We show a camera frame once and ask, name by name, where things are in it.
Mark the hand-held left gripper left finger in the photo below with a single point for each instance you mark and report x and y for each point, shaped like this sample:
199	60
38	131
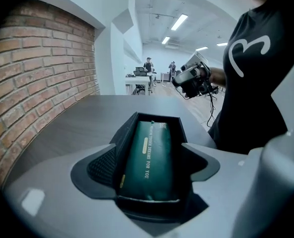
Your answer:
52	202

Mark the black box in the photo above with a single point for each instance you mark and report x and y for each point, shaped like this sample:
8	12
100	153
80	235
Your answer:
127	133

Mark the person's right forearm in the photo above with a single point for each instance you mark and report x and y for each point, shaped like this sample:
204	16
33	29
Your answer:
217	76

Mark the long ceiling light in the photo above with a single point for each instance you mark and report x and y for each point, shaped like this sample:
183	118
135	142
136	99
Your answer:
201	48
222	44
179	21
165	40

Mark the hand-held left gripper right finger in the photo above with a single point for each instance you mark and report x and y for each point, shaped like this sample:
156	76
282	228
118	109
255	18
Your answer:
223	195

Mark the white office desk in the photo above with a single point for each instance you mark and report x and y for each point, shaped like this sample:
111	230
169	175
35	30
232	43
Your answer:
134	82

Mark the person's black shirt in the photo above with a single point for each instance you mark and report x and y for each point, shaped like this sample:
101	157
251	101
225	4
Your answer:
251	83

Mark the grey table with white legs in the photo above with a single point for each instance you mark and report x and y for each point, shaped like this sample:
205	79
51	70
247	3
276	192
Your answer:
87	123

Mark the mesh office chair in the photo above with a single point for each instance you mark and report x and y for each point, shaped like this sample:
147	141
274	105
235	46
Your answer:
140	79

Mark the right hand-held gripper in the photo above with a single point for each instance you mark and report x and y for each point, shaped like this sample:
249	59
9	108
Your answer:
202	83

